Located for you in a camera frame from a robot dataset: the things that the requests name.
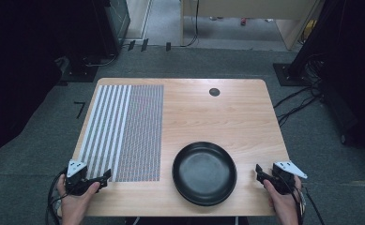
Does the black stand base plate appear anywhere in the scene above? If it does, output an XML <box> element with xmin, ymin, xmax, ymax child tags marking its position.
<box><xmin>59</xmin><ymin>55</ymin><xmax>100</xmax><ymax>83</ymax></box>
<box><xmin>272</xmin><ymin>62</ymin><xmax>312</xmax><ymax>87</ymax></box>

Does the black floor cables bundle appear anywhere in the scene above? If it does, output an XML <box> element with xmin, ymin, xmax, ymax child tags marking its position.
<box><xmin>273</xmin><ymin>52</ymin><xmax>327</xmax><ymax>128</ymax></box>

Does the black hanging cable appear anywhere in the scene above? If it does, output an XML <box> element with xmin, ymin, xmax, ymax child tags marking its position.
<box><xmin>183</xmin><ymin>0</ymin><xmax>201</xmax><ymax>49</ymax></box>

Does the black curtain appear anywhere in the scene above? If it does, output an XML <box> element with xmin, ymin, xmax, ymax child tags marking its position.
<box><xmin>291</xmin><ymin>0</ymin><xmax>365</xmax><ymax>158</ymax></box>
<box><xmin>0</xmin><ymin>0</ymin><xmax>109</xmax><ymax>167</ymax></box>

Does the dark glass cabinet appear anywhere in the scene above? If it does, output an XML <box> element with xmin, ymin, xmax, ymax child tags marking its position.
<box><xmin>92</xmin><ymin>0</ymin><xmax>131</xmax><ymax>57</ymax></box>

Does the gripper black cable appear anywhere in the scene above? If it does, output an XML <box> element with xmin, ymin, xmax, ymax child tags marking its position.
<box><xmin>44</xmin><ymin>168</ymin><xmax>69</xmax><ymax>225</ymax></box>
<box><xmin>291</xmin><ymin>182</ymin><xmax>327</xmax><ymax>225</ymax></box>

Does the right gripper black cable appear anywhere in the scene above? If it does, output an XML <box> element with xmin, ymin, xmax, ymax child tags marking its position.
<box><xmin>291</xmin><ymin>182</ymin><xmax>327</xmax><ymax>225</ymax></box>

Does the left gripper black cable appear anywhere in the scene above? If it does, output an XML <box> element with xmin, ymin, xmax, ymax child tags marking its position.
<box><xmin>44</xmin><ymin>168</ymin><xmax>69</xmax><ymax>225</ymax></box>

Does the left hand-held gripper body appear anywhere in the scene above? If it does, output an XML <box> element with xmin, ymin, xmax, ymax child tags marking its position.
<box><xmin>65</xmin><ymin>158</ymin><xmax>100</xmax><ymax>197</ymax></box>

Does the yellow object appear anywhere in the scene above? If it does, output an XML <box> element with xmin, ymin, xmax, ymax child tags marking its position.
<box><xmin>301</xmin><ymin>19</ymin><xmax>318</xmax><ymax>44</ymax></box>

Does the light wooden desk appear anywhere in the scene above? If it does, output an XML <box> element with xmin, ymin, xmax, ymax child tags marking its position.
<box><xmin>179</xmin><ymin>0</ymin><xmax>324</xmax><ymax>52</ymax></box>

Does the person's left hand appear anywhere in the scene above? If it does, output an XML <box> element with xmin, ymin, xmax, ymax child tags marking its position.
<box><xmin>56</xmin><ymin>173</ymin><xmax>101</xmax><ymax>218</ymax></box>

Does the person's right hand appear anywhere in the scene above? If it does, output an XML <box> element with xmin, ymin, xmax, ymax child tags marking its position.
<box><xmin>263</xmin><ymin>179</ymin><xmax>303</xmax><ymax>218</ymax></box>

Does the grey white striped placemat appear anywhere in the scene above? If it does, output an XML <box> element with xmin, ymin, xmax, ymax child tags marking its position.
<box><xmin>78</xmin><ymin>84</ymin><xmax>165</xmax><ymax>183</ymax></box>

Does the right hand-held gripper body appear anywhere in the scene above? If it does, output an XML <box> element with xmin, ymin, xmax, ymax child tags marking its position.
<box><xmin>270</xmin><ymin>160</ymin><xmax>309</xmax><ymax>196</ymax></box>

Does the black round plate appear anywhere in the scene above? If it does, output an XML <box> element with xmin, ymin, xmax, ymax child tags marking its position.
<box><xmin>172</xmin><ymin>141</ymin><xmax>238</xmax><ymax>207</ymax></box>

